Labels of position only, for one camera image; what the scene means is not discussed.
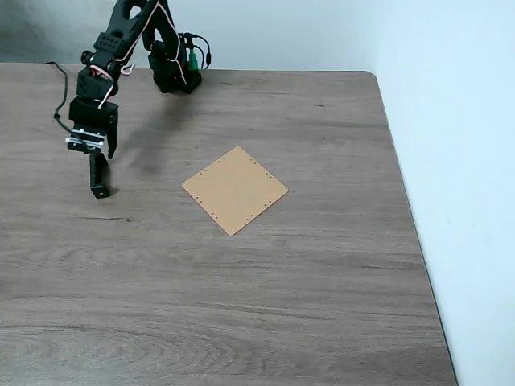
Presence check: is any small camera with white clamp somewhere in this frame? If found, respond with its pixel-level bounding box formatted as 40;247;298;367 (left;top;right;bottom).
64;127;107;155

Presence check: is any tan square board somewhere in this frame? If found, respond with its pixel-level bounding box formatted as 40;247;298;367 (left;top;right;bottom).
180;145;290;237

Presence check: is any black power cable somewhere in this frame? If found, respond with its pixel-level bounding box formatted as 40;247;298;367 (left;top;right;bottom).
179;32;214;70

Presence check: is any black U-shaped block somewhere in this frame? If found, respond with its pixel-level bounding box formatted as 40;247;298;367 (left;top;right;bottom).
89;152;111;199

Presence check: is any black camera cable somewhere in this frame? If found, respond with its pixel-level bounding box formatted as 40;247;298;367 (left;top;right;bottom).
45;60;83;138

